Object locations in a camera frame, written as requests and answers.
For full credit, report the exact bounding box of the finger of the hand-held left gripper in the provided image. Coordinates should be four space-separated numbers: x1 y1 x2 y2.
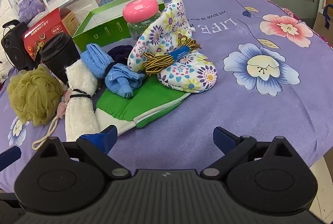
0 147 22 172

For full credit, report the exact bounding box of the red cracker box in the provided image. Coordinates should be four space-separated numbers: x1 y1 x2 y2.
22 7 71 62

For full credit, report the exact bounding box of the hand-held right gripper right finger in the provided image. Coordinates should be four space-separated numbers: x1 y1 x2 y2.
201 126 296 179

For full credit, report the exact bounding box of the green cardboard box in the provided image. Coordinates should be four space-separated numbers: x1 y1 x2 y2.
72 0 165 48

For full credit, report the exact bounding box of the paper bag with blue handles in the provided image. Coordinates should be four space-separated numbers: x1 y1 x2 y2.
312 4 333 45

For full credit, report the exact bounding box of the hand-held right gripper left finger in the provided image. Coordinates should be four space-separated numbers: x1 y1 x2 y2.
39 124 132 180

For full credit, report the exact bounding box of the yellow and black shoelace bundle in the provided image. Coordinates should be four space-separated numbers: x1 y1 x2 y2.
143 36 202 76

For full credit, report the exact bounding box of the floral oven mitt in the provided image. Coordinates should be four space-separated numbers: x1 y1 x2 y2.
127 0 217 94

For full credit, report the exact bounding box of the olive green bath pouf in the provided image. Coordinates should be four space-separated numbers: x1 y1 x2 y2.
6 65 64 151

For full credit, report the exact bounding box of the dark purple velvet scrunchie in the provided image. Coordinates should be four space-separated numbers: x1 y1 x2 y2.
107 45 136 64

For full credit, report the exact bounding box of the purple floral blanket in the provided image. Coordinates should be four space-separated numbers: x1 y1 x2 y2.
0 0 333 192

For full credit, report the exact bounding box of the clear jar with pink lid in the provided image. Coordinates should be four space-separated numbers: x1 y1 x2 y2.
123 0 160 41

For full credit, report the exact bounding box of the white towel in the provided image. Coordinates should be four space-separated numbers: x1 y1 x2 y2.
65 60 101 142

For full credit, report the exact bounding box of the black speaker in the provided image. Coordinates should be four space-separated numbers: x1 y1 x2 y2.
1 20 37 71

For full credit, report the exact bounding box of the green leaf-shaped mat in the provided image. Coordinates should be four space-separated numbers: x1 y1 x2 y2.
95 78 189 136

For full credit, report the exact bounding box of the brown cardboard box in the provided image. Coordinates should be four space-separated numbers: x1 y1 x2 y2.
61 9 78 35

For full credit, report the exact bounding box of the blue towel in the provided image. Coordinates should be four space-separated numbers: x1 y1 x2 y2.
81 44 146 98

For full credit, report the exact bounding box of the black lidded cup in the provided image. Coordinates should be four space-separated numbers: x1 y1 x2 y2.
39 33 82 84

